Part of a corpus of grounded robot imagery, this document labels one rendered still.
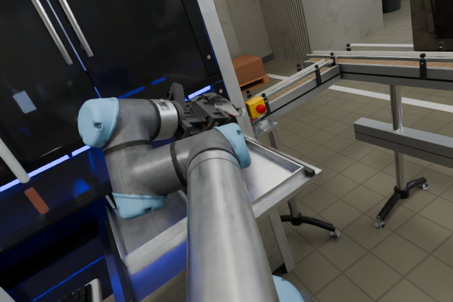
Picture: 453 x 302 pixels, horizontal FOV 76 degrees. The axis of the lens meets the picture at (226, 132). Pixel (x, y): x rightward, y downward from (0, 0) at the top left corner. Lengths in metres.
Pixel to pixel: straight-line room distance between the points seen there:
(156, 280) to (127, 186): 0.46
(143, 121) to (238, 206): 0.24
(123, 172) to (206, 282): 0.25
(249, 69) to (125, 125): 4.14
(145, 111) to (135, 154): 0.08
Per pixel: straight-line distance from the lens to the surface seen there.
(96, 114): 0.46
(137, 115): 0.48
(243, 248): 0.26
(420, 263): 1.87
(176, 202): 1.08
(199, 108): 0.59
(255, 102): 1.24
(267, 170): 1.05
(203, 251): 0.27
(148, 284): 0.88
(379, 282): 1.79
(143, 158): 0.45
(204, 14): 1.12
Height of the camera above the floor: 1.48
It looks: 25 degrees down
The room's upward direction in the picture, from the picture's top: 20 degrees counter-clockwise
